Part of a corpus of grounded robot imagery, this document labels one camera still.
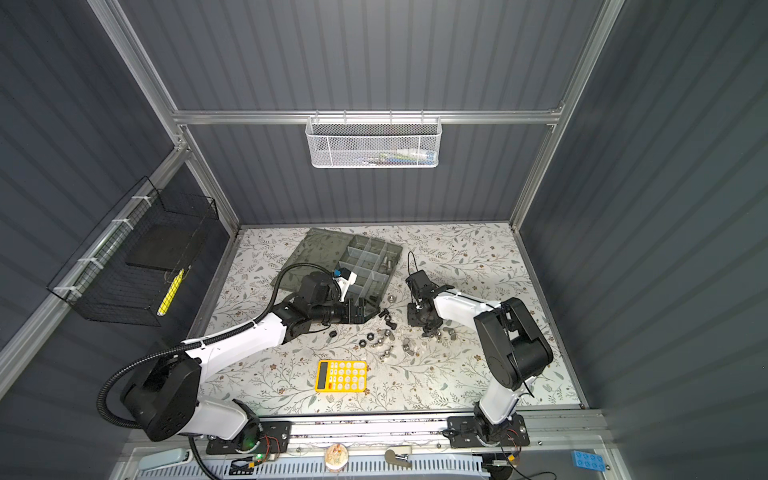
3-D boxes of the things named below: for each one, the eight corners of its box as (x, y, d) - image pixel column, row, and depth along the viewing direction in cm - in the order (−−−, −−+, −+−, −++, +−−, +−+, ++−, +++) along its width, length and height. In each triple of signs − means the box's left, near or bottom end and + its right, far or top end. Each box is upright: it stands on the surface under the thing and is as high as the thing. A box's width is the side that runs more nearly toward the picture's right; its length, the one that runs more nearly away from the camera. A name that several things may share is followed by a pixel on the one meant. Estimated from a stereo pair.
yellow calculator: (313, 392, 82) (312, 390, 81) (318, 362, 88) (316, 360, 86) (367, 392, 82) (366, 390, 81) (368, 362, 88) (368, 360, 86)
